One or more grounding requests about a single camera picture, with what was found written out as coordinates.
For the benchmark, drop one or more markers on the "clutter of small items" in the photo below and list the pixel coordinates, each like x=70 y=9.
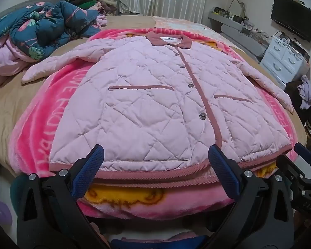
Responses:
x=245 y=26

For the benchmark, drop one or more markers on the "black television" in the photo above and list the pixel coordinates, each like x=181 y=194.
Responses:
x=292 y=18

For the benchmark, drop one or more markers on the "white drawer chest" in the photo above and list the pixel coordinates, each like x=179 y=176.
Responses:
x=277 y=59

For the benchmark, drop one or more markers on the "grey headboard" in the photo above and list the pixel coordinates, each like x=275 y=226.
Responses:
x=238 y=36

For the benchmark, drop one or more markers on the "dark cloth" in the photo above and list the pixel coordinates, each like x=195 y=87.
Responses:
x=291 y=90

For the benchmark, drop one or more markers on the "pile of clothes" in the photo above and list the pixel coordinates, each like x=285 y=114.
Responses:
x=88 y=4

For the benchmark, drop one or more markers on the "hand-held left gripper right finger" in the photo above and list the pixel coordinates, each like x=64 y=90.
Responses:
x=223 y=172

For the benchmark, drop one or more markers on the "bed with tan sheet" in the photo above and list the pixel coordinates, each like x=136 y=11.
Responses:
x=5 y=114

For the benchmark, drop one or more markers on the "grey pillow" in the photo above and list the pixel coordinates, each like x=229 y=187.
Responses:
x=28 y=5

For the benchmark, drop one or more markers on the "blue floral duvet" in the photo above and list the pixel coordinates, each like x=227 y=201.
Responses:
x=41 y=28

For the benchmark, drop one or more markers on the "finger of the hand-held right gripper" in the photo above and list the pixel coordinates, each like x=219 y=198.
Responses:
x=304 y=151
x=305 y=176

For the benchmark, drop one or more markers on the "blue cloth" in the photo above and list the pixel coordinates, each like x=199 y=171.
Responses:
x=158 y=243

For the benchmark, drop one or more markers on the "peach patterned blanket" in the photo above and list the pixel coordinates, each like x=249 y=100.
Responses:
x=186 y=23

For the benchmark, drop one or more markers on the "purple garment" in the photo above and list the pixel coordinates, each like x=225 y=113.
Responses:
x=307 y=93

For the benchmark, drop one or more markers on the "pink printed blanket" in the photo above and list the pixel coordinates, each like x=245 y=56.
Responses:
x=57 y=103

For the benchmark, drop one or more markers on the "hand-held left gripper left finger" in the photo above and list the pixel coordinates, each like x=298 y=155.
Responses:
x=88 y=172

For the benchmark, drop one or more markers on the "pink quilted jacket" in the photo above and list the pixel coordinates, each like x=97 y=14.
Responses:
x=145 y=96

